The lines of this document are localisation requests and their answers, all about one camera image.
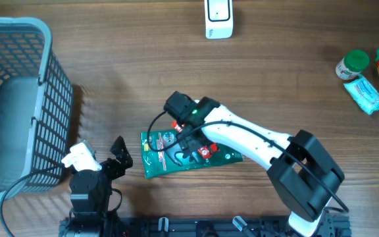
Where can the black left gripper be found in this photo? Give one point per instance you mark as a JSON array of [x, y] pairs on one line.
[[122, 155]]

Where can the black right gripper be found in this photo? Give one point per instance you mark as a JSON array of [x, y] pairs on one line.
[[187, 142]]

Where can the red Nescafe stick sachet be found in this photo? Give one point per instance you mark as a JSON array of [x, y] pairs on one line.
[[192, 143]]

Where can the green 3M gloves package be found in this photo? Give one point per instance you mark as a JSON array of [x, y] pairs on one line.
[[172, 160]]

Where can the green lid seasoning jar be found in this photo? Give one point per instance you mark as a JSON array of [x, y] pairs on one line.
[[352, 64]]

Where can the light blue tissue pack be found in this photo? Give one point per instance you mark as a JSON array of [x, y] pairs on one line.
[[364, 94]]

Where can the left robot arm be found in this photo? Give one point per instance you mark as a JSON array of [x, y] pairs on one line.
[[91, 188]]

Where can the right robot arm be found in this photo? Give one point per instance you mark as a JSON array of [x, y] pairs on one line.
[[304, 175]]

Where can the white barcode scanner box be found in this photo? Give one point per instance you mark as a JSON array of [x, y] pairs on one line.
[[218, 19]]

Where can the grey plastic shopping basket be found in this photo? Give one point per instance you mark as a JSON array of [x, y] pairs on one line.
[[36, 100]]

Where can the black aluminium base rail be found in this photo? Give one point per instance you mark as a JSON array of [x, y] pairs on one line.
[[263, 226]]

